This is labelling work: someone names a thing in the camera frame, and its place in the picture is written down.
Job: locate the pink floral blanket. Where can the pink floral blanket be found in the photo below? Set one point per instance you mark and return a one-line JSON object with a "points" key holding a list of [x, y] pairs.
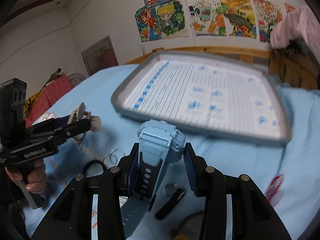
{"points": [[300, 23]]}

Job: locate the grey cardboard tray box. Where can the grey cardboard tray box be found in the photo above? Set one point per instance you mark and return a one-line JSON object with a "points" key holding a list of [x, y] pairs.
{"points": [[205, 93]]}

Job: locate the fish and cup drawing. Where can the fish and cup drawing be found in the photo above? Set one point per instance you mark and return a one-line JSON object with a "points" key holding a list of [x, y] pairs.
{"points": [[207, 18]]}

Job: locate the colourful town drawing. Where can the colourful town drawing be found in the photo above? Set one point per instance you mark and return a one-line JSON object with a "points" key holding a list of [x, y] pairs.
{"points": [[268, 16]]}

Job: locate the blond boy drawing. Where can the blond boy drawing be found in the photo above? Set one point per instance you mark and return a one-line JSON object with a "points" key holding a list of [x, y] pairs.
{"points": [[172, 21]]}

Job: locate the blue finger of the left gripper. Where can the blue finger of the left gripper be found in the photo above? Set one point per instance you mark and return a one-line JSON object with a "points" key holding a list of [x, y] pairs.
{"points": [[63, 130], [49, 125]]}

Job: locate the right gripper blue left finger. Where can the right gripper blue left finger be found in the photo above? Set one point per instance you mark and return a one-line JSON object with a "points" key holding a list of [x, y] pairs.
{"points": [[129, 170]]}

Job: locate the brown hair tie orange bead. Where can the brown hair tie orange bead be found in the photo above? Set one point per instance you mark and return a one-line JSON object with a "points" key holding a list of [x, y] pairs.
{"points": [[189, 227]]}

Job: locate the light blue wrist watch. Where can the light blue wrist watch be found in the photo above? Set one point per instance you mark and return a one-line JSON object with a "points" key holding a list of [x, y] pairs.
{"points": [[160, 144]]}

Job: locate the landscape hills drawing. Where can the landscape hills drawing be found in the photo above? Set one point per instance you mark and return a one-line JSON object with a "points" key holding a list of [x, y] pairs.
{"points": [[240, 18]]}

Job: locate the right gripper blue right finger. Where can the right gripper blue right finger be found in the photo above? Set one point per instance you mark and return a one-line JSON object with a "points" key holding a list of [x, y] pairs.
{"points": [[195, 166]]}

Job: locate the person's left hand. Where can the person's left hand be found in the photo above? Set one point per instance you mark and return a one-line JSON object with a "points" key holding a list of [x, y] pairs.
{"points": [[37, 178]]}

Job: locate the anime girl orange drawing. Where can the anime girl orange drawing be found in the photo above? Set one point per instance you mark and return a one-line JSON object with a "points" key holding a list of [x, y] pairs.
{"points": [[148, 24]]}

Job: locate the red checkered box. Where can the red checkered box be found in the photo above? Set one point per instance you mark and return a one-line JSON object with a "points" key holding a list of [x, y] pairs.
{"points": [[40, 103]]}

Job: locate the small wall hatch door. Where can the small wall hatch door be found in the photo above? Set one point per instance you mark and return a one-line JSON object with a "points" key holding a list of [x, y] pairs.
{"points": [[99, 56]]}

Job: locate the light blue bed sheet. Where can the light blue bed sheet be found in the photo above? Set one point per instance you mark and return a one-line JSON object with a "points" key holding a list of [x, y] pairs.
{"points": [[115, 178]]}

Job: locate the black hair barrette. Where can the black hair barrette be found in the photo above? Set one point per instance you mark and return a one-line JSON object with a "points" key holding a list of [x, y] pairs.
{"points": [[166, 209]]}

